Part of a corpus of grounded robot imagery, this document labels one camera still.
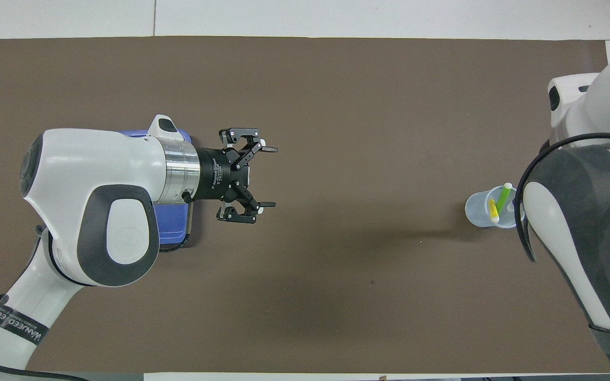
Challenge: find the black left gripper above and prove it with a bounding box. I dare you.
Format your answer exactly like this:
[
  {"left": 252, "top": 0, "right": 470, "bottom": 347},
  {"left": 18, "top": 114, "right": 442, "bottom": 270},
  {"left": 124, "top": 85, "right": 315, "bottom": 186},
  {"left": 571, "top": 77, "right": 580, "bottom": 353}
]
[{"left": 198, "top": 128, "right": 278, "bottom": 224}]

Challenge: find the green marker pen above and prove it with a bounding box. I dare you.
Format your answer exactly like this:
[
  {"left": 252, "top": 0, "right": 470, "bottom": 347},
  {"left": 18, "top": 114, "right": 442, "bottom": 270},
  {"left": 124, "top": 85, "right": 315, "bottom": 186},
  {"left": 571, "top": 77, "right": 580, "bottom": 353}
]
[{"left": 496, "top": 183, "right": 513, "bottom": 215}]

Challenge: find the blue plastic tray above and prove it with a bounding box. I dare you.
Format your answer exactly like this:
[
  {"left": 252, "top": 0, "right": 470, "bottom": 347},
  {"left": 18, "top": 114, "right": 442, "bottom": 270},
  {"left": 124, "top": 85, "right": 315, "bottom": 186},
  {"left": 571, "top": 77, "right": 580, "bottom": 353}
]
[{"left": 120, "top": 129, "right": 195, "bottom": 252}]

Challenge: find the brown table mat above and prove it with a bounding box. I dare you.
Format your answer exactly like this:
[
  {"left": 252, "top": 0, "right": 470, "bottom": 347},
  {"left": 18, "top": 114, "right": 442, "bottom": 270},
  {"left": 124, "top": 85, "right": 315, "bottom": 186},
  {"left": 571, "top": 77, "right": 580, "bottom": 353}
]
[{"left": 0, "top": 36, "right": 610, "bottom": 374}]

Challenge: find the translucent plastic cup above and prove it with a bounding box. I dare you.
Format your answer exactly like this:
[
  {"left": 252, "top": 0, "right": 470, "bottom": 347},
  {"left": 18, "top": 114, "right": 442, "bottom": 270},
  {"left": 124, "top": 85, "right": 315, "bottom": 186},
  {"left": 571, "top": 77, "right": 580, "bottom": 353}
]
[{"left": 465, "top": 184, "right": 527, "bottom": 229}]

